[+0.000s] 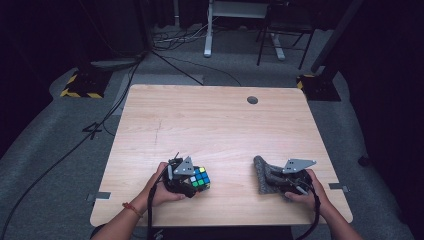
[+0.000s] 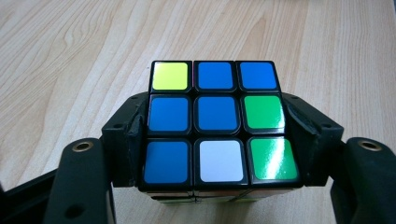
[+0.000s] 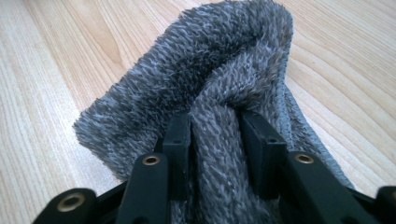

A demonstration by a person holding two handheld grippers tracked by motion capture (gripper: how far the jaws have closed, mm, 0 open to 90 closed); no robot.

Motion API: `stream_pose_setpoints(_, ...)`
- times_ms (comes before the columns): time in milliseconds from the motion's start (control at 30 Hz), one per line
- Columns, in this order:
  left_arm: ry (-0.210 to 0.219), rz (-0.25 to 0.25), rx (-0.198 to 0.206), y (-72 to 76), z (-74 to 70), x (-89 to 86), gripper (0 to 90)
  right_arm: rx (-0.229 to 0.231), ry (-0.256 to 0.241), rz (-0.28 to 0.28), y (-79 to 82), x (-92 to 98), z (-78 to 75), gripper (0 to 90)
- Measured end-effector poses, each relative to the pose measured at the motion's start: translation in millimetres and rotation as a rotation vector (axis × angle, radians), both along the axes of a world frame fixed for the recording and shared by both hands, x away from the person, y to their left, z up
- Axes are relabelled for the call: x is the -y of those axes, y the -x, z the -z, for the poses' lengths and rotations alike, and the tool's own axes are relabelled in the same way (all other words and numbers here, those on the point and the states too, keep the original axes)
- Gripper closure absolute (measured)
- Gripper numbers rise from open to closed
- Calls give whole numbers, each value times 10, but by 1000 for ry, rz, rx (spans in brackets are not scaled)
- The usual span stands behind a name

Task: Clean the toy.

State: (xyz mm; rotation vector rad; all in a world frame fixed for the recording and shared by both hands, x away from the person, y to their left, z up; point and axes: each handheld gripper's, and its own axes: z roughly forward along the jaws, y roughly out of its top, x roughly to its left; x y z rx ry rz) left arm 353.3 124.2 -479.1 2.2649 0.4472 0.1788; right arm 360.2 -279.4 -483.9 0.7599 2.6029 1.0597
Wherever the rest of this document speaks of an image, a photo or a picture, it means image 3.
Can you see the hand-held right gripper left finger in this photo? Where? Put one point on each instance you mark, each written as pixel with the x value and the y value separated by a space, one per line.
pixel 146 193

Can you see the grey fluffy cloth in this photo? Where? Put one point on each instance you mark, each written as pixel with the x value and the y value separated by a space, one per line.
pixel 199 77

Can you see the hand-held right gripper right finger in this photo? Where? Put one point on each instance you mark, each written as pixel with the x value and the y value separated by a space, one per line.
pixel 311 193

